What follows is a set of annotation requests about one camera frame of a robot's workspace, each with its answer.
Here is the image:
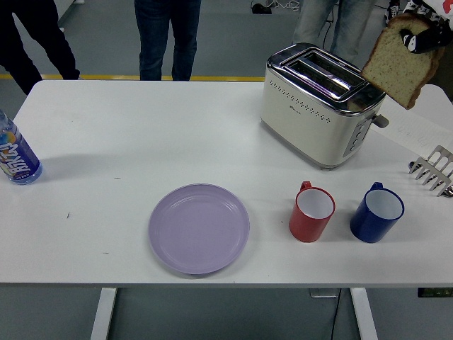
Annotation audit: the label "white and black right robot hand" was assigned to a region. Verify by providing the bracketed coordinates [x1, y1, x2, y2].
[398, 0, 453, 55]

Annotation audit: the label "brown-crusted bread slice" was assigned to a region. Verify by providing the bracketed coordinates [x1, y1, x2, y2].
[360, 13, 447, 110]

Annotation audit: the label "cream toaster with chrome top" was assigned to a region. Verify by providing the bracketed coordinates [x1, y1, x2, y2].
[259, 42, 390, 172]

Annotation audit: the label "lilac round plate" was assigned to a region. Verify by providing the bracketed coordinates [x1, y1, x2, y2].
[147, 183, 251, 276]

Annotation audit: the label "person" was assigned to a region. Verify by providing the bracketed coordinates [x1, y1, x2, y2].
[134, 0, 202, 81]
[292, 0, 376, 64]
[0, 0, 81, 95]
[384, 0, 401, 21]

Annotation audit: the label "silver metal toast rack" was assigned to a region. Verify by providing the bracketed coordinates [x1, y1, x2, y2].
[408, 144, 453, 198]

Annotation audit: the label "blue enamel mug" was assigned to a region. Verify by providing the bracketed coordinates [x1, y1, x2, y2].
[349, 181, 405, 244]

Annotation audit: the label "red enamel mug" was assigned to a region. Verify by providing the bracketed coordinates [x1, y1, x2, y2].
[288, 181, 336, 243]

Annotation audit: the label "black table control panel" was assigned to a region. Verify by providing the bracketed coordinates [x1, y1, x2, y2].
[416, 288, 453, 298]

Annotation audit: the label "white table leg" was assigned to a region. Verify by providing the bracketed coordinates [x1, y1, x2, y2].
[89, 288, 118, 340]
[350, 288, 379, 340]

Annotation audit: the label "clear bottle with blue label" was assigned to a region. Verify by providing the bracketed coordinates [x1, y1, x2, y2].
[0, 108, 44, 186]

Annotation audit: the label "white floor cables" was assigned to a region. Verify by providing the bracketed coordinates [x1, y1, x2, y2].
[270, 0, 309, 11]

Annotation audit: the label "grey under-table bracket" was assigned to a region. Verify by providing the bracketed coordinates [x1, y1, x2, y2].
[309, 288, 341, 298]

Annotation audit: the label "black cable under table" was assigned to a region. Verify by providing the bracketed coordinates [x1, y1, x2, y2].
[328, 288, 343, 340]

